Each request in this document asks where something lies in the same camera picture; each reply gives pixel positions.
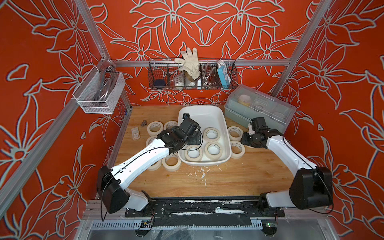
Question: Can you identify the masking tape roll one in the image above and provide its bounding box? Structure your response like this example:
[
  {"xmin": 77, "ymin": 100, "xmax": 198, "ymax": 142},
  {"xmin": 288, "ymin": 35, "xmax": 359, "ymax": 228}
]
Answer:
[{"xmin": 164, "ymin": 121, "xmax": 178, "ymax": 130}]

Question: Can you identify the masking tape roll four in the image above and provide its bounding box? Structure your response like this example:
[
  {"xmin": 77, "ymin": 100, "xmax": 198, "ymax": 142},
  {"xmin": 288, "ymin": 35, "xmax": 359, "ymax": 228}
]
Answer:
[{"xmin": 147, "ymin": 121, "xmax": 164, "ymax": 136}]

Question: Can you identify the masking tape roll eight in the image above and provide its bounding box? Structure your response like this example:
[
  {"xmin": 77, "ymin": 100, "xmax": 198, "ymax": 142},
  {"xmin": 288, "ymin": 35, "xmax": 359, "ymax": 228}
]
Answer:
[{"xmin": 228, "ymin": 126, "xmax": 244, "ymax": 142}]

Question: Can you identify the masking tape roll ten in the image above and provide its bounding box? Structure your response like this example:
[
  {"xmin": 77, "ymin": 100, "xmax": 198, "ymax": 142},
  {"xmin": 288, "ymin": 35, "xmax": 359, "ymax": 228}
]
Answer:
[{"xmin": 162, "ymin": 153, "xmax": 182, "ymax": 172}]

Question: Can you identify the masking tape roll three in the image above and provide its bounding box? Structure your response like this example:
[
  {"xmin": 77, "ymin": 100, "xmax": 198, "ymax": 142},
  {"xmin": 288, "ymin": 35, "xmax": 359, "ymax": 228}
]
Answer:
[{"xmin": 146, "ymin": 136, "xmax": 157, "ymax": 146}]

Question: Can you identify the masking tape roll seven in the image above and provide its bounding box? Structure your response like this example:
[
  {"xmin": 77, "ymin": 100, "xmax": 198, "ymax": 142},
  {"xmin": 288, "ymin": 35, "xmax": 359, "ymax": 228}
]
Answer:
[{"xmin": 230, "ymin": 141, "xmax": 246, "ymax": 160}]

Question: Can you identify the masking tape roll nine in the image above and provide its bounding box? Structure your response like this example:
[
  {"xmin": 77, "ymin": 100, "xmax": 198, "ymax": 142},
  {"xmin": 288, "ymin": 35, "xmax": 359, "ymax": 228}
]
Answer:
[{"xmin": 204, "ymin": 128, "xmax": 221, "ymax": 142}]

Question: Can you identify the white plastic storage tray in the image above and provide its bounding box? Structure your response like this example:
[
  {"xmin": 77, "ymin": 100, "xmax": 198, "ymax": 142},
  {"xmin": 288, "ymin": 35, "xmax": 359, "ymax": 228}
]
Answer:
[{"xmin": 178, "ymin": 105, "xmax": 232, "ymax": 167}]

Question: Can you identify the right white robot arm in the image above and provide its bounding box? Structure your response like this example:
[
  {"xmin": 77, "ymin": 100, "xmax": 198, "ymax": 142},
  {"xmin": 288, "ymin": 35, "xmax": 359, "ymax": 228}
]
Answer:
[{"xmin": 241, "ymin": 117, "xmax": 334, "ymax": 211}]

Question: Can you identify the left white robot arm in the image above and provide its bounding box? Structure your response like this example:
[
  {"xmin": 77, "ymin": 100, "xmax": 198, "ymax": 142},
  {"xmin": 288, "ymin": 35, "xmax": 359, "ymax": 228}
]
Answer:
[{"xmin": 97, "ymin": 114, "xmax": 203, "ymax": 214}]

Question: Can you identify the masking tape roll six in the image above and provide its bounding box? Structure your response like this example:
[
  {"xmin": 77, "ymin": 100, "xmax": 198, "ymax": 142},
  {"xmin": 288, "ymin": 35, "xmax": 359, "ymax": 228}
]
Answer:
[{"xmin": 185, "ymin": 145, "xmax": 203, "ymax": 162}]

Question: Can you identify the grey lidded plastic box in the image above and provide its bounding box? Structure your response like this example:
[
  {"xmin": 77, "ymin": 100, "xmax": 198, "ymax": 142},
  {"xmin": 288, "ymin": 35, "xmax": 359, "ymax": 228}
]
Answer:
[{"xmin": 225, "ymin": 85, "xmax": 297, "ymax": 134}]

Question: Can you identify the masking tape roll twelve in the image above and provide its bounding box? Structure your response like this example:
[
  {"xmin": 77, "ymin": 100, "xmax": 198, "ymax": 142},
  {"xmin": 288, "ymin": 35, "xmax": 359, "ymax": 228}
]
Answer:
[{"xmin": 147, "ymin": 160, "xmax": 162, "ymax": 172}]

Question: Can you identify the small clear plastic box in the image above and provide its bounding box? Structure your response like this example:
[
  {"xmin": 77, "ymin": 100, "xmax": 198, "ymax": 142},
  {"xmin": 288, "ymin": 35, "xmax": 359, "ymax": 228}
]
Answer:
[{"xmin": 131, "ymin": 127, "xmax": 141, "ymax": 141}]

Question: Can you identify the masking tape roll eleven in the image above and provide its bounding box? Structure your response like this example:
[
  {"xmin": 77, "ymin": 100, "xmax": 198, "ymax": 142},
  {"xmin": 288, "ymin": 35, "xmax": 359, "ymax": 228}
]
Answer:
[{"xmin": 205, "ymin": 141, "xmax": 223, "ymax": 161}]

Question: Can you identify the metal pipe tee fitting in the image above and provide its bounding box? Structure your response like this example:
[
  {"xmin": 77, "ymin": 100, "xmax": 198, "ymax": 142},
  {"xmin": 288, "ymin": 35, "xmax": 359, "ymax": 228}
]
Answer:
[{"xmin": 141, "ymin": 120, "xmax": 148, "ymax": 127}]

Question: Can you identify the dark blue round container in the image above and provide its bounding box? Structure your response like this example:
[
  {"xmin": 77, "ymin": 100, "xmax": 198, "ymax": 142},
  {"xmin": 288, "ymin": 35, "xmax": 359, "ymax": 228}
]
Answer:
[{"xmin": 153, "ymin": 79, "xmax": 167, "ymax": 89}]

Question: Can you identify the white power strip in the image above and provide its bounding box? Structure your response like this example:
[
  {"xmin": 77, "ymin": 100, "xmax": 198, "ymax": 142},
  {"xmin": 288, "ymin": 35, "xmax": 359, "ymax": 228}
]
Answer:
[{"xmin": 173, "ymin": 73, "xmax": 185, "ymax": 88}]

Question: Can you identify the blue white device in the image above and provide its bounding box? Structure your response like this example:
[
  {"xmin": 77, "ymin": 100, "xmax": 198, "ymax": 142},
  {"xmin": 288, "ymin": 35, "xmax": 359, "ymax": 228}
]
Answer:
[{"xmin": 217, "ymin": 60, "xmax": 231, "ymax": 89}]

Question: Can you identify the white work glove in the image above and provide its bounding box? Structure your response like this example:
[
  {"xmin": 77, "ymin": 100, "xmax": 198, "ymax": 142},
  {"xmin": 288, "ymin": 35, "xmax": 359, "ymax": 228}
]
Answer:
[{"xmin": 175, "ymin": 48, "xmax": 201, "ymax": 81}]

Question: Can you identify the black wire wall basket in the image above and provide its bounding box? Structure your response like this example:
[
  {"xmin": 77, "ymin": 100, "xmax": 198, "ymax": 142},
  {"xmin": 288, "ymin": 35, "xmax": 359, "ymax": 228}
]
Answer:
[{"xmin": 148, "ymin": 58, "xmax": 239, "ymax": 90}]

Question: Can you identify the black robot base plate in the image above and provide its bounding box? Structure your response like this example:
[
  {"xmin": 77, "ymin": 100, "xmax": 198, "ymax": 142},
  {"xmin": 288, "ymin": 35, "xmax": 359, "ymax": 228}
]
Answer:
[{"xmin": 125, "ymin": 196, "xmax": 285, "ymax": 227}]

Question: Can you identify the white mesh wall basket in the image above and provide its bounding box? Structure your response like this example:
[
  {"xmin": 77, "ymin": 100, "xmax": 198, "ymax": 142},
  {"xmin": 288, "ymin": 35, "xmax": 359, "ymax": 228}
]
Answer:
[{"xmin": 73, "ymin": 67, "xmax": 125, "ymax": 114}]

